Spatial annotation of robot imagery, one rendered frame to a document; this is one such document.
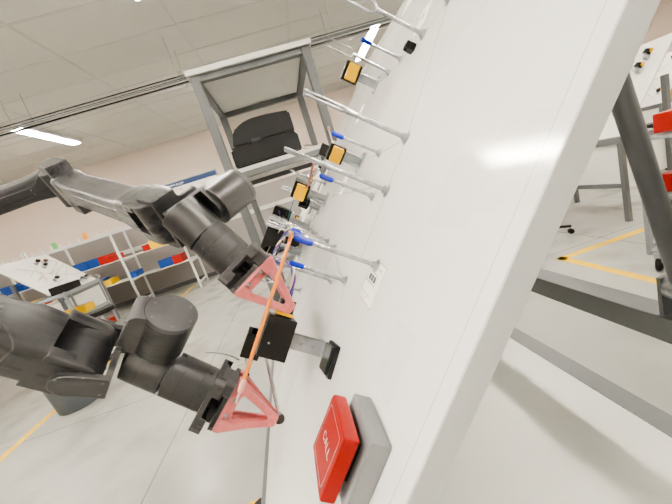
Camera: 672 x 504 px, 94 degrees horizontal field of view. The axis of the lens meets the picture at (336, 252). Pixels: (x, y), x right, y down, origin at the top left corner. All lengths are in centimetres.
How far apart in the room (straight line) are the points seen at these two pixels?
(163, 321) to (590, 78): 40
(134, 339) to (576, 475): 61
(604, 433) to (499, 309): 52
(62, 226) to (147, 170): 235
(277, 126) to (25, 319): 121
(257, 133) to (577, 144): 135
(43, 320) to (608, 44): 51
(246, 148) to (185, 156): 699
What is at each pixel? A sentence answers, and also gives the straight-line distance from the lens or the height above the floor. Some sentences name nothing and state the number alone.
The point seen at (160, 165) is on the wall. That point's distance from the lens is 860.
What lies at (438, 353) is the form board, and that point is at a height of 117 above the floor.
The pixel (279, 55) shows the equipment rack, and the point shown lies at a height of 182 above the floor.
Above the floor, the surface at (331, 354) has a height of 110.
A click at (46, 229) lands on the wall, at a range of 985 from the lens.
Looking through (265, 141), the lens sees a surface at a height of 154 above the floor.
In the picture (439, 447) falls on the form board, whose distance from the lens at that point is 22.
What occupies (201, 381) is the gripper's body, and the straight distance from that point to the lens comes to 46.
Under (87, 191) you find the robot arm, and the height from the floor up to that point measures 140.
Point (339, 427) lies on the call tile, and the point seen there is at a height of 113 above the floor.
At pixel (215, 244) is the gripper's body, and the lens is 44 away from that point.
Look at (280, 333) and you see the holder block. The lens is 44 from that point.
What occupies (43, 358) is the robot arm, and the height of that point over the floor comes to 121.
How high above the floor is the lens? 129
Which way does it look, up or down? 12 degrees down
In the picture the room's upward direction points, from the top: 18 degrees counter-clockwise
